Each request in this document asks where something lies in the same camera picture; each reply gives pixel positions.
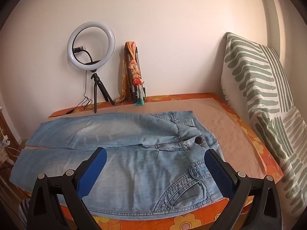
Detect beige blanket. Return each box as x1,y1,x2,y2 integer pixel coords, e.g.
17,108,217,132
49,98,268,180

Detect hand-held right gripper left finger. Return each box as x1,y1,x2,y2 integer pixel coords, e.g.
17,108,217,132
26,147,107,230

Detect black ring light cable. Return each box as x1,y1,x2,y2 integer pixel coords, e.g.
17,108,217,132
49,71,93,118

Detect orange floral bedsheet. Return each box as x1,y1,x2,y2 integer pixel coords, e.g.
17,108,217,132
14,92,285,230

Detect green striped white pillow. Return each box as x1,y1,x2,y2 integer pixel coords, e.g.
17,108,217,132
220,32,294,166
255,105,307,215

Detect black mini tripod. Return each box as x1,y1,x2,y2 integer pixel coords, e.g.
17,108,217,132
91,69,115,114

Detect striped clothing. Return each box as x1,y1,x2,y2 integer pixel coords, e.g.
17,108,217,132
18,198,33,230

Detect white ring light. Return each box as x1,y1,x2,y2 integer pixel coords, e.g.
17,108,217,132
67,21,116,72

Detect light blue denim pants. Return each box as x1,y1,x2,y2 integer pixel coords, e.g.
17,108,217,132
9,110,227,220

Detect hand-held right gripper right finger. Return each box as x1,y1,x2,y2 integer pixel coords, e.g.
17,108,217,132
204,149,282,230

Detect white cable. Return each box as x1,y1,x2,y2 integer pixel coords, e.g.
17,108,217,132
0,125,21,166

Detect folded silver tripod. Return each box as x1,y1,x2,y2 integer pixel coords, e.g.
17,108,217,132
130,48,144,104

